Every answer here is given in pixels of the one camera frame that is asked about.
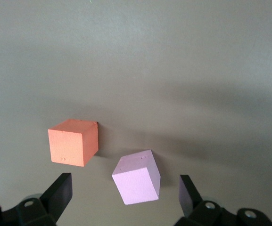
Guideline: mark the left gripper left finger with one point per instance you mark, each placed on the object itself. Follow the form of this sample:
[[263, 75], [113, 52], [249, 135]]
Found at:
[[58, 195]]

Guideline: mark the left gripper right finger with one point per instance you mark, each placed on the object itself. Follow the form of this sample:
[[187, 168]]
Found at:
[[188, 197]]

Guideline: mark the orange foam cube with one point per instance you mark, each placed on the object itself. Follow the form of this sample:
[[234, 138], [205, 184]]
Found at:
[[67, 146]]

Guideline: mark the pink foam cube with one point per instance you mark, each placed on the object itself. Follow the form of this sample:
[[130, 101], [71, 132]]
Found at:
[[135, 183]]

